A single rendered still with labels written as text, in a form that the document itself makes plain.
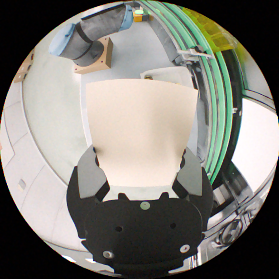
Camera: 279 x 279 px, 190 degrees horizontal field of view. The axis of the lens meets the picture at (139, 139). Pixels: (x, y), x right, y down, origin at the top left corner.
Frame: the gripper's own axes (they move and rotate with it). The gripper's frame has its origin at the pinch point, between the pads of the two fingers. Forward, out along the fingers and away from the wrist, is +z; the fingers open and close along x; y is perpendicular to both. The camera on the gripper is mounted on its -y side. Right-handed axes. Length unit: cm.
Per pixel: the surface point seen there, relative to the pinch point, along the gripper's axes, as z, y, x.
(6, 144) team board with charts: -9, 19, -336
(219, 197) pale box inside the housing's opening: -1, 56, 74
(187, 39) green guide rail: 15.1, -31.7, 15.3
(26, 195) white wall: -45, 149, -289
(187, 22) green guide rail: 16, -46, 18
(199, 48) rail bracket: 9.4, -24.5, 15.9
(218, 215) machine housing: -17, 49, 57
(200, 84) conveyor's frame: 26.5, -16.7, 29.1
